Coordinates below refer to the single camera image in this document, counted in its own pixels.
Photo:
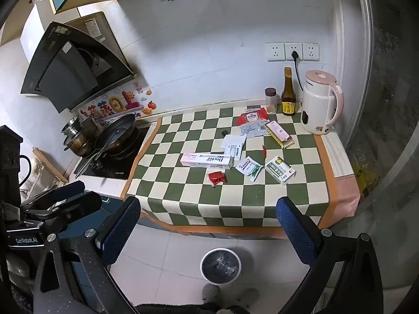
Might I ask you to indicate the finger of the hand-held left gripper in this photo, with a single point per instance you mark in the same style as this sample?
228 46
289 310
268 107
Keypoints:
78 206
62 192

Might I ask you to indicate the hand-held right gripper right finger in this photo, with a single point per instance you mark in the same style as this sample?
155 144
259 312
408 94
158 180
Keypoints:
294 232

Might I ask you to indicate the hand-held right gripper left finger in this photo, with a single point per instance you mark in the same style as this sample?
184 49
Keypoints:
121 232

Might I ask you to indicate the green and white medicine box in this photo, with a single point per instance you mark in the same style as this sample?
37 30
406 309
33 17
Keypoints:
280 170

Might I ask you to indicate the small green and white sachet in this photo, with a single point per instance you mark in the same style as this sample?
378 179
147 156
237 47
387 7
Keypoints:
256 172

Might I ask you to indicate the round white trash bin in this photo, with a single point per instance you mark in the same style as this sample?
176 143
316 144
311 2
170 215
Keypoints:
221 265

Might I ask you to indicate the thin red wrapper strip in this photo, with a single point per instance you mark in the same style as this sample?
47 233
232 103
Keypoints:
264 153

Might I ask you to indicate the red wrapper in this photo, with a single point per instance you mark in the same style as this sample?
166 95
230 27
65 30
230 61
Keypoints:
218 178

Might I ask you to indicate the white paper sachet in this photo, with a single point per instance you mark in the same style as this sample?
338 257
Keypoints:
233 140
236 153

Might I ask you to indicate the long pink box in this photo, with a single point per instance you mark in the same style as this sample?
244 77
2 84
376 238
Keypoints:
278 133

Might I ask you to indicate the clear plastic packet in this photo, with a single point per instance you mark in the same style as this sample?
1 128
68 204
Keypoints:
253 130

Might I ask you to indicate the white and pink toothpaste box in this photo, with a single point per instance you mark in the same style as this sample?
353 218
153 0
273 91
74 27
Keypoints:
206 161

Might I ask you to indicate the red and white sugar bag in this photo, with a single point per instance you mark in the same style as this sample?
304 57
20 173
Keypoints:
252 116

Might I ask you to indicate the wooden cutting board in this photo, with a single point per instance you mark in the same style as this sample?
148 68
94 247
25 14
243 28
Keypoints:
50 165

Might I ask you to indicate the black induction cooktop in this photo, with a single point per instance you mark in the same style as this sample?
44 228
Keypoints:
114 166

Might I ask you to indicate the steel pot with lid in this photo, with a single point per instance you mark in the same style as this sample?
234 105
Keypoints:
80 134

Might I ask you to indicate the grey slipper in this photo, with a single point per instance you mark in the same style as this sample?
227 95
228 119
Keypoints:
248 296
211 292

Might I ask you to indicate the green and white checkered tablecloth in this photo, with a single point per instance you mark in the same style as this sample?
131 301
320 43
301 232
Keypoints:
196 202

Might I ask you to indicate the black frying pan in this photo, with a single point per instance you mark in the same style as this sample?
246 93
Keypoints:
118 130

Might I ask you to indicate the black range hood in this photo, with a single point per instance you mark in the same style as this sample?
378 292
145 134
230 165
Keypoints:
65 72

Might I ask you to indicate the white and pink electric kettle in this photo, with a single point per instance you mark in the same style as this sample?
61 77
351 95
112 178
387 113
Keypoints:
317 104

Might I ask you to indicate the dark sauce bottle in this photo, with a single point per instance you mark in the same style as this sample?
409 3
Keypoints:
288 101

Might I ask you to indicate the clear spice jar brown lid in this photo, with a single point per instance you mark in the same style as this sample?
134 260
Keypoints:
271 101

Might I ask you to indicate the glass sliding door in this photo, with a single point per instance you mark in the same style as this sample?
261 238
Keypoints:
386 104

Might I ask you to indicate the colourful festive wall sticker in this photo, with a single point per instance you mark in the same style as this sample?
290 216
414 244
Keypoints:
111 106

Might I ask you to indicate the gold ingot wall sticker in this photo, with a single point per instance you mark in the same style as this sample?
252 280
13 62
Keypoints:
147 112

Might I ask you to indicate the red apple wall sticker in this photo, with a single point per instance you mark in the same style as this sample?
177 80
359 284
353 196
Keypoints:
151 105

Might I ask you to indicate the red seal wall sticker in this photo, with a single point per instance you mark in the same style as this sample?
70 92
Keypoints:
136 87

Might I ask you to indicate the orange fruit wall sticker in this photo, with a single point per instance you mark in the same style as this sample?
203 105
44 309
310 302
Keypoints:
148 92

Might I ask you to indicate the white wall socket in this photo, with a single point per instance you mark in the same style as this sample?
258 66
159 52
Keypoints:
310 51
289 47
275 52

